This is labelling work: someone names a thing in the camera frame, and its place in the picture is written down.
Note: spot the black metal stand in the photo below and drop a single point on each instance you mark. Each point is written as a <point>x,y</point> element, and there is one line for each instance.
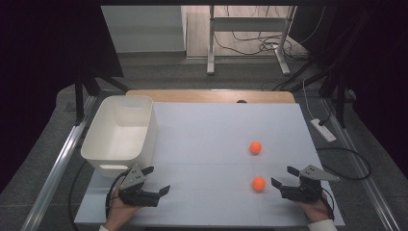
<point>340,106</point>
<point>79,102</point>

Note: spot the white plastic storage bin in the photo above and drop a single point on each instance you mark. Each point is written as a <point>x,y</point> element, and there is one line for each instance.
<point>122,141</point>

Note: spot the black curtain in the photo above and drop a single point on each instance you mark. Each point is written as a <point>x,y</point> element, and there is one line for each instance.
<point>378,64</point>
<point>38,64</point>

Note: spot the person's left hand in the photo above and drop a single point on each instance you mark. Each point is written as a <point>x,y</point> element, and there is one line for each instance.
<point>118,213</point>

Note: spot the white metal desk frame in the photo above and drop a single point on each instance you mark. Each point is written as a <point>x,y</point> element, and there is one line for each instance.
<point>247,24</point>

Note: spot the black table grommet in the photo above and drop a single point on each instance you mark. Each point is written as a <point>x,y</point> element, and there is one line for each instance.
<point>241,101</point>

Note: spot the white power strip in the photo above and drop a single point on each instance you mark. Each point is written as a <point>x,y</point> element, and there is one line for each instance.
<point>322,130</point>

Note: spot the white cabinet panel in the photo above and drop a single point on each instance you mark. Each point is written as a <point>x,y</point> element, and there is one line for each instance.
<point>144,29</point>

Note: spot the white board sheet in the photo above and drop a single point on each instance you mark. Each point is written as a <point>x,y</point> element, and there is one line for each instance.
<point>208,134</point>

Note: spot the person's right hand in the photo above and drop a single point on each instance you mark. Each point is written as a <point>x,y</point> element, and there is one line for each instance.
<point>316,211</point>

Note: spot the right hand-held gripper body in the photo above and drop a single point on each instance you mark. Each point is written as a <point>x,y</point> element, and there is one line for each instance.
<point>304,192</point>

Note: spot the aluminium rail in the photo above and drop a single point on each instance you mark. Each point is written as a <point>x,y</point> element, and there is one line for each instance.
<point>54,173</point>
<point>375,195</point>

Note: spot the orange ball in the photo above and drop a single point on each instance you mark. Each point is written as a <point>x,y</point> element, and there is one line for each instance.
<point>255,147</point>
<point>258,184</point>

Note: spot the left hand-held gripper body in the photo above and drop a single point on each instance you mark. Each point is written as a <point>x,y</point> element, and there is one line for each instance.
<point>141,197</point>

